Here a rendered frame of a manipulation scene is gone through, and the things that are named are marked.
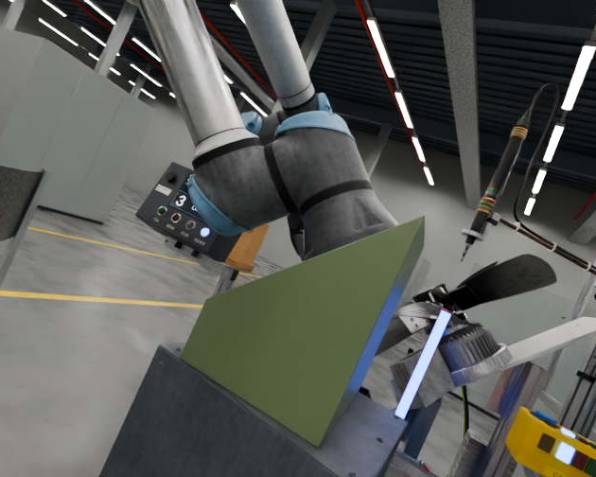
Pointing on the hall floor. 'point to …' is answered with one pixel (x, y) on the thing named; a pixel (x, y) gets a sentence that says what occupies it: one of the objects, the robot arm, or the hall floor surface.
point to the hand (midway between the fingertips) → (327, 241)
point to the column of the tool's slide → (571, 418)
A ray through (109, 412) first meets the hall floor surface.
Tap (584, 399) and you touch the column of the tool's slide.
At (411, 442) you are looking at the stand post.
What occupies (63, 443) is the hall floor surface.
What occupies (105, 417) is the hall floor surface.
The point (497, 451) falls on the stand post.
